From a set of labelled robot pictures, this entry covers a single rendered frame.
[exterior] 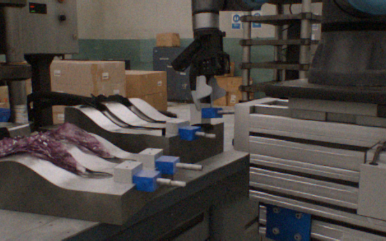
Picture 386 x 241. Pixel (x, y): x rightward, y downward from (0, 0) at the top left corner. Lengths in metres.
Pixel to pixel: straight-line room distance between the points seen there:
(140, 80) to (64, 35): 3.95
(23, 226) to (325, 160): 0.52
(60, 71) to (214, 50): 4.30
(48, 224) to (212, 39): 0.62
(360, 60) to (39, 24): 1.36
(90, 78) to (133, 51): 4.85
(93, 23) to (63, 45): 8.36
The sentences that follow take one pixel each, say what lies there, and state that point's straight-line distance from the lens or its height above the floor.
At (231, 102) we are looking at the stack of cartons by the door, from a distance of 7.94.
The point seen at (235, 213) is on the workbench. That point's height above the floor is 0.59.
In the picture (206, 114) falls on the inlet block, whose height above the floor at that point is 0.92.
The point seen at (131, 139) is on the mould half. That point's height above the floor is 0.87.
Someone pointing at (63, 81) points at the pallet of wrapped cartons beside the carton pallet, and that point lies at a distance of 5.30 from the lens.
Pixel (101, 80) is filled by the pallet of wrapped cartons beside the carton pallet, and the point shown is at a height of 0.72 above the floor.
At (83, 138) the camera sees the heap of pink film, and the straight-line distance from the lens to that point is 0.94.
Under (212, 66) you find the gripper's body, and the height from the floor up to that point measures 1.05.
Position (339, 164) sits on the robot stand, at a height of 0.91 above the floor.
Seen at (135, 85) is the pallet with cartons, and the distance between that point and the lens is 5.78.
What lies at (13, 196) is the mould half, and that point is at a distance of 0.85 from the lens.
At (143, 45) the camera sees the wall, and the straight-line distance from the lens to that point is 9.58.
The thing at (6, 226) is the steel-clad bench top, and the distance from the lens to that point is 0.79.
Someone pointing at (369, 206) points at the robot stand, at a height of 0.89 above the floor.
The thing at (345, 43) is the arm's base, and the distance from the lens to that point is 0.71.
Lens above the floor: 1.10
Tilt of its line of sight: 10 degrees down
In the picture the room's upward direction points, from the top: straight up
